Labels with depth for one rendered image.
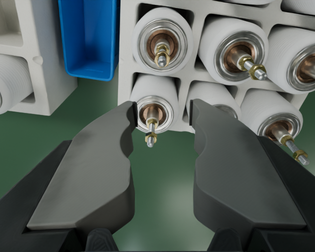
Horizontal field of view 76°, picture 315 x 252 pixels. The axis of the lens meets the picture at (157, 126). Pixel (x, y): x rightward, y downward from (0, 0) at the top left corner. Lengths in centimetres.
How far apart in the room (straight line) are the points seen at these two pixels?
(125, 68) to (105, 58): 20
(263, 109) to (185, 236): 89
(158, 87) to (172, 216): 77
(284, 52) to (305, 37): 3
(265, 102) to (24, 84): 47
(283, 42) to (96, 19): 42
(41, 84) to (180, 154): 50
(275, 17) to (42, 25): 42
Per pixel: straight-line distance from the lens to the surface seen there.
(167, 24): 32
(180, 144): 72
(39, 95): 50
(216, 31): 35
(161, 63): 24
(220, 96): 38
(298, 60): 39
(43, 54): 47
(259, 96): 46
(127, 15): 40
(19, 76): 47
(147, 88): 35
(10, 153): 94
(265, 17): 43
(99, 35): 60
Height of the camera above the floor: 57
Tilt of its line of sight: 58 degrees down
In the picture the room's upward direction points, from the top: 178 degrees counter-clockwise
